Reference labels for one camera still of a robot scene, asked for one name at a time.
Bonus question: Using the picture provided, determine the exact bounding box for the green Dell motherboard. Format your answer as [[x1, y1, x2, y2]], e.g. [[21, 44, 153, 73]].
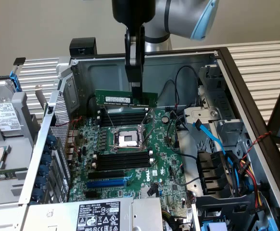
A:
[[67, 107, 191, 217]]

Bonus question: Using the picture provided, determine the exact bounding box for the open PC case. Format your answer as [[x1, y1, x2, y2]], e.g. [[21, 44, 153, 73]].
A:
[[18, 47, 280, 231]]

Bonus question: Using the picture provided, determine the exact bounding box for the red black twisted wire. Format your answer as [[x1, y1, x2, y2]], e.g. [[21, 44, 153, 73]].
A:
[[240, 130, 273, 161]]

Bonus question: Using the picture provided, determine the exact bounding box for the dark plastic drive bracket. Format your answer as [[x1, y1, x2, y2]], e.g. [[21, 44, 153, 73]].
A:
[[191, 192, 275, 231]]

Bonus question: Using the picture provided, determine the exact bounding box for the small silver heat sink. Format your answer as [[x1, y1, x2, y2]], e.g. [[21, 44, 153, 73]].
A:
[[140, 187, 160, 198]]

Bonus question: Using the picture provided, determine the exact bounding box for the yellow red power wire bundle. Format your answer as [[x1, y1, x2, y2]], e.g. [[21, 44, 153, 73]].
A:
[[235, 154, 267, 212]]

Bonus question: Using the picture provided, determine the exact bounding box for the black plastic fan shroud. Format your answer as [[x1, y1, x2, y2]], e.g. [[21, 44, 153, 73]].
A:
[[196, 150, 236, 197]]

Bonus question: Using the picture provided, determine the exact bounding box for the blue disk caddy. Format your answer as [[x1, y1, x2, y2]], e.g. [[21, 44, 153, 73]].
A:
[[0, 69, 23, 93]]

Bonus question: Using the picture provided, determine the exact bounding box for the green RAM stick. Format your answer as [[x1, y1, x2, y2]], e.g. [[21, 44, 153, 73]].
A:
[[0, 168, 28, 180], [95, 88, 159, 108]]

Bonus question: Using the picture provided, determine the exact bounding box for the blue SATA wire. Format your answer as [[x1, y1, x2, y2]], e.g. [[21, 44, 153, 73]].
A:
[[192, 119, 242, 183]]

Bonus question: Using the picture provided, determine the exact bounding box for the blue expansion slot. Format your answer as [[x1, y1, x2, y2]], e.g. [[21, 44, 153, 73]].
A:
[[86, 179, 128, 190]]

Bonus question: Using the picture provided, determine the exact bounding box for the dark framed side panel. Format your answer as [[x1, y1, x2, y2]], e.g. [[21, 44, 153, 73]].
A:
[[266, 68, 280, 148]]

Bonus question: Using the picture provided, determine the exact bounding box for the grey power supply unit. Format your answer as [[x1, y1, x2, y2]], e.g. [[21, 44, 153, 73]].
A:
[[22, 196, 164, 231]]

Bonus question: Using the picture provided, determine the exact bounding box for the short black expansion slot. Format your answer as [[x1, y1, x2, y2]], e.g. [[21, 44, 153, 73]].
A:
[[85, 191, 102, 199]]

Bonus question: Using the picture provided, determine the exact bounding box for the thin metal locking lever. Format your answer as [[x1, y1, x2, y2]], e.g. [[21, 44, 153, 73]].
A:
[[104, 105, 115, 128]]

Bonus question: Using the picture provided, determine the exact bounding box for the black box behind case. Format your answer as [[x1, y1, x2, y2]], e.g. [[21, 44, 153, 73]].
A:
[[69, 38, 98, 56]]

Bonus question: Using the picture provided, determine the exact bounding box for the silver disk bay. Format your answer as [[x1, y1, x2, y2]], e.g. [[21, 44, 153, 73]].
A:
[[182, 64, 253, 157]]

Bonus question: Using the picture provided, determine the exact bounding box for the long black expansion slot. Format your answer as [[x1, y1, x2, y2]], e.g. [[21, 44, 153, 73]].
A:
[[87, 170, 126, 180]]

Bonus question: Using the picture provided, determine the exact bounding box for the CPU socket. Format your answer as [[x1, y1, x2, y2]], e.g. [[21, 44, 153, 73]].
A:
[[110, 126, 145, 149]]

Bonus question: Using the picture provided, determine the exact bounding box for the tall black wire loop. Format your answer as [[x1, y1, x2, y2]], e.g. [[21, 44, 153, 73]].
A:
[[174, 65, 201, 108]]

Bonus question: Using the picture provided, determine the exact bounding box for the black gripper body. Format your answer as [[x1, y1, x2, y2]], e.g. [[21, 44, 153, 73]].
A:
[[111, 0, 155, 27]]

